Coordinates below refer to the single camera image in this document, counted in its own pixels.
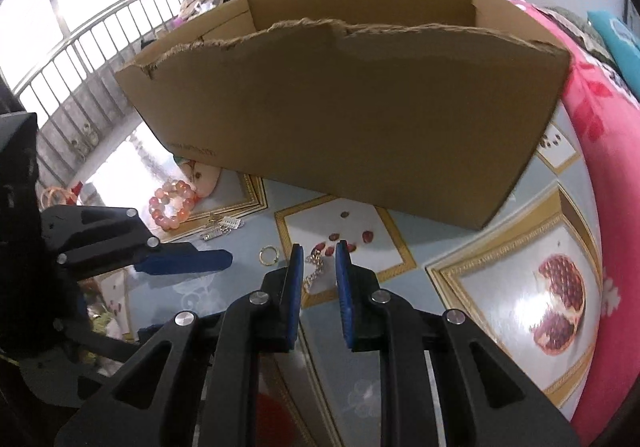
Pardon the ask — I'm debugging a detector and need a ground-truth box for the metal railing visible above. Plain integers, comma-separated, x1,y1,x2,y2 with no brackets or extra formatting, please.
0,0,187,188

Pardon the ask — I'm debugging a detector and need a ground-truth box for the teal patterned pillow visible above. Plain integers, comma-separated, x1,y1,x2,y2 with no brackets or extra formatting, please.
587,11,640,95

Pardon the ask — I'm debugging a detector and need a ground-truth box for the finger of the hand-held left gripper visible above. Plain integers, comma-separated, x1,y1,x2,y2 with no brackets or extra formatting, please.
55,321,167,366
42,206,233,278

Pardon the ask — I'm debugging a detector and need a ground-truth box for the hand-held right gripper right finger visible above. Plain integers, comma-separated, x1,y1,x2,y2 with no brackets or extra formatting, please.
335,240,583,447

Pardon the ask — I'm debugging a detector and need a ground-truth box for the brown cardboard box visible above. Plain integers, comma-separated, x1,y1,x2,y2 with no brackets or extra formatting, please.
115,0,572,231

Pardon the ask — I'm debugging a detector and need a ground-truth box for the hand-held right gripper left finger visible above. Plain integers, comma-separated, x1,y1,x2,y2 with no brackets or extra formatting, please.
54,243,305,447

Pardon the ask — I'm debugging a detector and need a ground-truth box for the pink bead bracelet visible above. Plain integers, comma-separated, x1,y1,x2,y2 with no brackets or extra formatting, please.
149,179,197,230

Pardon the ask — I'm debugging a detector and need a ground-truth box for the fruit printed tablecloth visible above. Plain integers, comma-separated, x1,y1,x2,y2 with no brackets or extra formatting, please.
75,107,601,447

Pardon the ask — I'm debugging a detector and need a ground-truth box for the grey lace pillow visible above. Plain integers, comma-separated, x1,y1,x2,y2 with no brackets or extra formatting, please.
537,7,616,68

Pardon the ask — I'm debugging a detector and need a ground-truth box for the pink floral blanket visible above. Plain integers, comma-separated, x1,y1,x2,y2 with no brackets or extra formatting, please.
510,0,640,438

